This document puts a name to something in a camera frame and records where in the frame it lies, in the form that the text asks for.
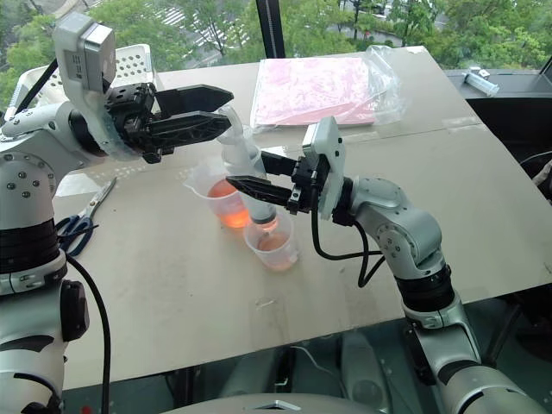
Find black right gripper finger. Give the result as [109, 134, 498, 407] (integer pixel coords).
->
[225, 175, 295, 209]
[260, 150, 299, 177]

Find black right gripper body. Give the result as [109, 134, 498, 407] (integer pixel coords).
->
[285, 155, 329, 216]

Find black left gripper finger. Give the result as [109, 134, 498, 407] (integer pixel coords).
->
[154, 85, 235, 118]
[145, 110, 234, 148]

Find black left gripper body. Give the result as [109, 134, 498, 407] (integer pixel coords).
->
[103, 81, 176, 165]

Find clear plastic bottle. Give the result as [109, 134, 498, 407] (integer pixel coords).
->
[216, 106, 278, 230]

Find large clear measuring cup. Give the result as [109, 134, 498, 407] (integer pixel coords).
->
[182, 158, 254, 229]

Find small clear plastic cup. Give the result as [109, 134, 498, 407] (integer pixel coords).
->
[242, 210, 300, 273]

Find small clear syringe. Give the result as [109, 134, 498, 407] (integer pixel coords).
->
[461, 67, 501, 97]

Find white perforated plastic basket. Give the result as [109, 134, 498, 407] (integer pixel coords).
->
[3, 44, 157, 123]

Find pink paper in plastic bag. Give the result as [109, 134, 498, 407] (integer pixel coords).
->
[248, 44, 408, 131]

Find dark side table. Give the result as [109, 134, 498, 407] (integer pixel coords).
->
[444, 54, 552, 204]

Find silver robot torso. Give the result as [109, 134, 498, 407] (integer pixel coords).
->
[160, 391, 393, 414]

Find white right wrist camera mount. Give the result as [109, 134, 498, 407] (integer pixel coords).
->
[301, 116, 347, 222]

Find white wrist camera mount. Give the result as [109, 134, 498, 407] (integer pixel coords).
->
[301, 116, 347, 222]
[53, 11, 130, 162]

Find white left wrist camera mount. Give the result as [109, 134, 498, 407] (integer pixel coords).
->
[53, 11, 130, 162]

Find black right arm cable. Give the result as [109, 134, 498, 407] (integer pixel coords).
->
[310, 205, 388, 289]

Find black window frame post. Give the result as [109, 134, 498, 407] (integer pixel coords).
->
[254, 0, 288, 60]

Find blue handled scissors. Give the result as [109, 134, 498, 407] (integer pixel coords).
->
[54, 176, 118, 258]

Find thin white cable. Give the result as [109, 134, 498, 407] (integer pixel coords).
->
[287, 344, 346, 389]

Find cable bundle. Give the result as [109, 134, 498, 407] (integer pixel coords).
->
[518, 149, 552, 204]

